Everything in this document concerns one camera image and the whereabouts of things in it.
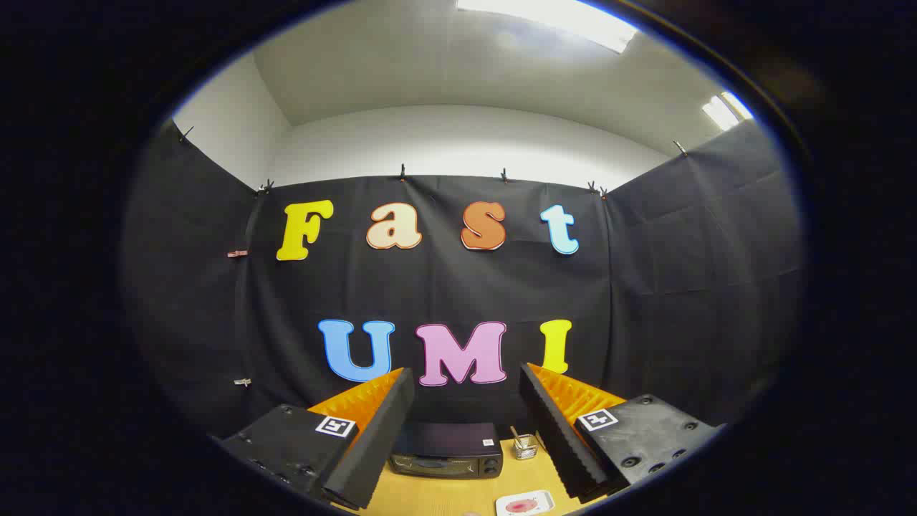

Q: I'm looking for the white square plate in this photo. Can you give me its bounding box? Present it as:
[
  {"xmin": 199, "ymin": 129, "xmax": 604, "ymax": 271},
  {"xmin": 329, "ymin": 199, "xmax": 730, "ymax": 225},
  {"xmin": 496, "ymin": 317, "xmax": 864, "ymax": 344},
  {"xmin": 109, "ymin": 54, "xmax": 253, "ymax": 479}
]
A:
[{"xmin": 495, "ymin": 490, "xmax": 556, "ymax": 516}]

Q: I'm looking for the black toaster oven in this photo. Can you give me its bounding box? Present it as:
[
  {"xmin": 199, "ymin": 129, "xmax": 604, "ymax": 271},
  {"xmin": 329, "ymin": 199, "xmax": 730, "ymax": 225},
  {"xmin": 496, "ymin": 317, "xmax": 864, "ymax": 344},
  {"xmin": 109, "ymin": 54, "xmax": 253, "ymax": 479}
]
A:
[{"xmin": 389, "ymin": 421, "xmax": 504, "ymax": 479}]

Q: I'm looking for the small ceiling light panel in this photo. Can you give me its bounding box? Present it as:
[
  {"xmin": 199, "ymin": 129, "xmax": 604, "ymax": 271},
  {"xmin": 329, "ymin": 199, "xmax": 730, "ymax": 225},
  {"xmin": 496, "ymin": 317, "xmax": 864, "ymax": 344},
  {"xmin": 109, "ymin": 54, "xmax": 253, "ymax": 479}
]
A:
[{"xmin": 702, "ymin": 91, "xmax": 754, "ymax": 131}]

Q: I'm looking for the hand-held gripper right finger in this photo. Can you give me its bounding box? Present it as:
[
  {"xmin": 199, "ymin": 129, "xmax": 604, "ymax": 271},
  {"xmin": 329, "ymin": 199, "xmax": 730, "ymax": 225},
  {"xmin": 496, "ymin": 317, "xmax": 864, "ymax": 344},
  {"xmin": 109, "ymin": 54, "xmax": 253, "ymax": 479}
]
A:
[{"xmin": 519, "ymin": 362, "xmax": 721, "ymax": 504}]

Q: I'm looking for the row of black clips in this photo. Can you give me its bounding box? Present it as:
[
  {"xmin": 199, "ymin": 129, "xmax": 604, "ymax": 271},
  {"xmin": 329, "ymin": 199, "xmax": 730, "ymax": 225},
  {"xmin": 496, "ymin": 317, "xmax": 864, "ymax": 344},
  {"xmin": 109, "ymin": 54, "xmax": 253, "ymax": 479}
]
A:
[{"xmin": 179, "ymin": 125, "xmax": 688, "ymax": 199}]

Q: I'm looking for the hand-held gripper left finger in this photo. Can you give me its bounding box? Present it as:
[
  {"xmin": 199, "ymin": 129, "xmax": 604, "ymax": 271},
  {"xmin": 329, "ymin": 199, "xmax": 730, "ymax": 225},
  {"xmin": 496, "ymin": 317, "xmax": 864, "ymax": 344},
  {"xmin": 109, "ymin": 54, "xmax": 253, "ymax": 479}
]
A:
[{"xmin": 219, "ymin": 367, "xmax": 416, "ymax": 511}]

